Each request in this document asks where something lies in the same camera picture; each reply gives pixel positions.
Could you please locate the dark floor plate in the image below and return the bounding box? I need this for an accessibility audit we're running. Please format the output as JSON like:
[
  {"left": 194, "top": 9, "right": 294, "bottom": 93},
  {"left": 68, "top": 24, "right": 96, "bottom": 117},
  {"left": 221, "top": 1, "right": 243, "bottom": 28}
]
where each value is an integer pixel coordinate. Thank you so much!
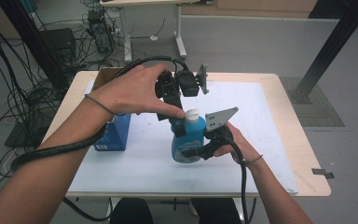
[{"left": 4, "top": 108, "right": 57, "bottom": 149}]

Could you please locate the white table mat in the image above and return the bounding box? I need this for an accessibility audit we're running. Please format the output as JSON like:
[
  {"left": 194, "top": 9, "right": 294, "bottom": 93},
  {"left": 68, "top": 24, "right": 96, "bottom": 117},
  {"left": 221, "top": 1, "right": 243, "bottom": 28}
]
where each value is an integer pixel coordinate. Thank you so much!
[{"left": 66, "top": 79, "right": 299, "bottom": 196}]

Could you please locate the grey floor mat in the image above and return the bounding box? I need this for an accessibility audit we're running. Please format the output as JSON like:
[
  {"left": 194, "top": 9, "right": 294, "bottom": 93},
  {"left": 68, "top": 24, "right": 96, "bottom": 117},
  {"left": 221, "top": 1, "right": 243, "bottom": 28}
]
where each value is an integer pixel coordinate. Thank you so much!
[{"left": 279, "top": 77, "right": 346, "bottom": 128}]

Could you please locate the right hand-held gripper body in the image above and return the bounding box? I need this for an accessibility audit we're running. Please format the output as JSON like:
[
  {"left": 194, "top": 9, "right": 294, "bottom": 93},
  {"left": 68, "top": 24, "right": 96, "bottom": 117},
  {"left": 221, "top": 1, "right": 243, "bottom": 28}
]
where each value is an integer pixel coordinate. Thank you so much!
[{"left": 200, "top": 106, "right": 240, "bottom": 161}]

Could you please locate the white-legged desk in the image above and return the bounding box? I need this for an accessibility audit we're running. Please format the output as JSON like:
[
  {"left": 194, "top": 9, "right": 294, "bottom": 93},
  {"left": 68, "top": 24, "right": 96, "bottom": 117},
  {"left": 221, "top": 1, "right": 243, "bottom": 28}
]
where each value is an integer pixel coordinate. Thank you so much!
[{"left": 99, "top": 0, "right": 213, "bottom": 62}]

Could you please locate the person's right hand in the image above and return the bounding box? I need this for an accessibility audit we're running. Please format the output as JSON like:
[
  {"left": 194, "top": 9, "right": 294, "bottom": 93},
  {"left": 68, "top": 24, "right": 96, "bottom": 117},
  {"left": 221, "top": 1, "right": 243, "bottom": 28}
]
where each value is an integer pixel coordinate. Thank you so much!
[{"left": 213, "top": 121, "right": 262, "bottom": 165}]

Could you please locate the person's leg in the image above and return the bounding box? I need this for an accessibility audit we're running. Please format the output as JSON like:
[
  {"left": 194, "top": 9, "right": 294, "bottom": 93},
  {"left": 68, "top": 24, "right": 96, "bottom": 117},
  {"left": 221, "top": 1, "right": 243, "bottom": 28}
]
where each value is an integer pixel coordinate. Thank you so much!
[
  {"left": 190, "top": 198, "right": 242, "bottom": 224},
  {"left": 110, "top": 198, "right": 154, "bottom": 224}
]

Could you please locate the person's left leg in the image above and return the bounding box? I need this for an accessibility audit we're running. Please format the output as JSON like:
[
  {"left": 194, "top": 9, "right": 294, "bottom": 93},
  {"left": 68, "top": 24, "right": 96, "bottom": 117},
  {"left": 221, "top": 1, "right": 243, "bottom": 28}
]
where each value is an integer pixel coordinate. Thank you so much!
[{"left": 110, "top": 198, "right": 154, "bottom": 224}]

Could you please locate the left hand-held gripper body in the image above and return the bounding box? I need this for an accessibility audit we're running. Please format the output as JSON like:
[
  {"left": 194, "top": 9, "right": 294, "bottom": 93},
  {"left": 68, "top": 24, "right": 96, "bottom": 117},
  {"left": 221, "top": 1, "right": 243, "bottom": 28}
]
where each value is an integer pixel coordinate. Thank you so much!
[{"left": 155, "top": 63, "right": 210, "bottom": 108}]

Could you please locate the light wooden table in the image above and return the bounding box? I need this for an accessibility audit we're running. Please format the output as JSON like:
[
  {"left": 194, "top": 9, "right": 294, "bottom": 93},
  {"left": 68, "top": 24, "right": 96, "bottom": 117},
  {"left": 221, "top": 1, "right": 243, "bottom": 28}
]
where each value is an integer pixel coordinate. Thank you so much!
[{"left": 41, "top": 70, "right": 332, "bottom": 199}]

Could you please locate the black tape strip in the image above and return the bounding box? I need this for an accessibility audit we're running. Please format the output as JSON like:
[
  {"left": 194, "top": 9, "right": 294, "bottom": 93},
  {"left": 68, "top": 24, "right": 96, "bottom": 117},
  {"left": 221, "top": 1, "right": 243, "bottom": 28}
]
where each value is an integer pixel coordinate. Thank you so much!
[{"left": 311, "top": 167, "right": 336, "bottom": 180}]

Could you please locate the blue bottle with white cap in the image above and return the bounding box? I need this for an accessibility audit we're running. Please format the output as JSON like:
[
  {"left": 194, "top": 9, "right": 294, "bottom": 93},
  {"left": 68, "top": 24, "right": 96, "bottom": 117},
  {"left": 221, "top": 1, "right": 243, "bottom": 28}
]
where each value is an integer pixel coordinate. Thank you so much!
[{"left": 171, "top": 108, "right": 207, "bottom": 165}]

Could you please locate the person's left hand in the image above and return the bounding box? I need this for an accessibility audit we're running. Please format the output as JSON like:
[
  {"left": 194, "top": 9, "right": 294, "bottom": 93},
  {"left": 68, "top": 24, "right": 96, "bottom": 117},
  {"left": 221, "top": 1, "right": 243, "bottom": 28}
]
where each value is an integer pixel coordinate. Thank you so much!
[{"left": 88, "top": 63, "right": 187, "bottom": 120}]

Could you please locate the right hand-held gripper cable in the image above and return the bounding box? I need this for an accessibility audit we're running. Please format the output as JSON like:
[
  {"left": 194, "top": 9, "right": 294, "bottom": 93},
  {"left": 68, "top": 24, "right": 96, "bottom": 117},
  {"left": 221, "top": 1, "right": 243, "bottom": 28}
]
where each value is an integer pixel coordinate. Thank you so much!
[{"left": 227, "top": 136, "right": 250, "bottom": 224}]

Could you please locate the black computer tower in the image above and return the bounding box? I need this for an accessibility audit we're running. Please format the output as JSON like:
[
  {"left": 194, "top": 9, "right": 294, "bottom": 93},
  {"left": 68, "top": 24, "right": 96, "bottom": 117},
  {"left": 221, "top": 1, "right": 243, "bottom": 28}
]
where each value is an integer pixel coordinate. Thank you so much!
[{"left": 87, "top": 8, "right": 115, "bottom": 54}]

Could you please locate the blue cardboard box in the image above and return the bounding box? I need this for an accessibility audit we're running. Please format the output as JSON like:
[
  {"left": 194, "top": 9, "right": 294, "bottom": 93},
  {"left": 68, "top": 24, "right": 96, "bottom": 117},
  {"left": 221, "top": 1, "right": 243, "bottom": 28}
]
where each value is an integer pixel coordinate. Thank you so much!
[{"left": 92, "top": 67, "right": 132, "bottom": 152}]

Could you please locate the hand-held gripper cable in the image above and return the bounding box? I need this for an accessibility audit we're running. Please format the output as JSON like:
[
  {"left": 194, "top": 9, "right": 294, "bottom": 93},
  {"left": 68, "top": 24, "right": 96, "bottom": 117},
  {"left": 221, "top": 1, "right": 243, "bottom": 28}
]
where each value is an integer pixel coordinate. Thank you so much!
[
  {"left": 227, "top": 136, "right": 250, "bottom": 224},
  {"left": 10, "top": 55, "right": 190, "bottom": 173}
]

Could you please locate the black metal frame post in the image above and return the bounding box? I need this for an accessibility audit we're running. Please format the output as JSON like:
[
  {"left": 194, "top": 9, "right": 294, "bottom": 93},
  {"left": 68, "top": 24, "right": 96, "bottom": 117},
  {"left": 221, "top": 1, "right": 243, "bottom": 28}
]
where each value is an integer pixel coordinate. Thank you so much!
[
  {"left": 292, "top": 0, "right": 358, "bottom": 105},
  {"left": 0, "top": 0, "right": 71, "bottom": 91}
]

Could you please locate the tangle of black floor cables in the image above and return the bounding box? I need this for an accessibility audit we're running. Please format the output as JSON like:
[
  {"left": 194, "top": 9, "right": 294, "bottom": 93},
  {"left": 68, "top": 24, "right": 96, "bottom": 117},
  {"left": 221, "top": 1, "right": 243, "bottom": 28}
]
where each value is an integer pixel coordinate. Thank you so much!
[{"left": 0, "top": 0, "right": 129, "bottom": 202}]

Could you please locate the left hand-held gripper cable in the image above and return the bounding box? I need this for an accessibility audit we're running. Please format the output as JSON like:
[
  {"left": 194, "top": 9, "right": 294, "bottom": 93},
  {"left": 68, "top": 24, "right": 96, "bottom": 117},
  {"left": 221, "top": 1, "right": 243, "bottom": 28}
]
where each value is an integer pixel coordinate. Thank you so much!
[{"left": 10, "top": 55, "right": 190, "bottom": 173}]

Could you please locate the person's right leg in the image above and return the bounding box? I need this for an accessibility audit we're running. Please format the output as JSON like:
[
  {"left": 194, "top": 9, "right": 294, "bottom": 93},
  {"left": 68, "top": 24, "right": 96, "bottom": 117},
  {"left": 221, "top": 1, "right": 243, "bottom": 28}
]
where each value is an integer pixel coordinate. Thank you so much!
[{"left": 190, "top": 198, "right": 242, "bottom": 224}]

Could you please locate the dark hair tie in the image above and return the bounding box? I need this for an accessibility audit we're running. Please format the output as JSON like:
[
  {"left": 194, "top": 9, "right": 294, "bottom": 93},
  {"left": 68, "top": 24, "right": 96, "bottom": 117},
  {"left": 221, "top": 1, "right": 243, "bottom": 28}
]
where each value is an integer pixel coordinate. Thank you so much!
[
  {"left": 232, "top": 153, "right": 264, "bottom": 166},
  {"left": 84, "top": 93, "right": 127, "bottom": 117}
]

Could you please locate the black equipment box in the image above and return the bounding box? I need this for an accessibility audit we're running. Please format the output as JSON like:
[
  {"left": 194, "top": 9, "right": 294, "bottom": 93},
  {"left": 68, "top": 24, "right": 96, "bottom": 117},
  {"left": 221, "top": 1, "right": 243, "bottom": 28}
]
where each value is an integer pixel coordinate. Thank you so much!
[{"left": 38, "top": 27, "right": 77, "bottom": 63}]

